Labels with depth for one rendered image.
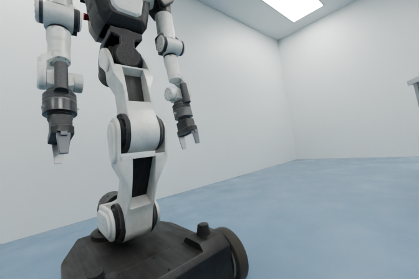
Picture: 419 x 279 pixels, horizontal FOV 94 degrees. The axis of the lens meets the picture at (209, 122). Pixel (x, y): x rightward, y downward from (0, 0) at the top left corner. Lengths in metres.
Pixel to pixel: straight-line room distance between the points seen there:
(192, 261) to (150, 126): 0.45
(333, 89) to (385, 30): 1.20
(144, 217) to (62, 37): 0.71
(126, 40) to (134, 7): 0.15
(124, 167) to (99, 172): 1.50
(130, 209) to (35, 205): 1.45
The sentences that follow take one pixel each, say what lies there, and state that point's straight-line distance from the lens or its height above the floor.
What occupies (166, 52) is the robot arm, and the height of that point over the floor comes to 1.01.
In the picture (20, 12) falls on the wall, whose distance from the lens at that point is 2.54.
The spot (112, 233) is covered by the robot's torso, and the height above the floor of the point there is 0.26.
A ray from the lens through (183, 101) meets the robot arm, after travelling 0.92.
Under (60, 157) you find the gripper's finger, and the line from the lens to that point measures 0.77.
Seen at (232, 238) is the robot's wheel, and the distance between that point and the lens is 0.85.
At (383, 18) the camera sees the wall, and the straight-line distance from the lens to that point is 4.83.
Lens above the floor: 0.53
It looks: 7 degrees up
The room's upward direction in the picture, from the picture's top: 7 degrees counter-clockwise
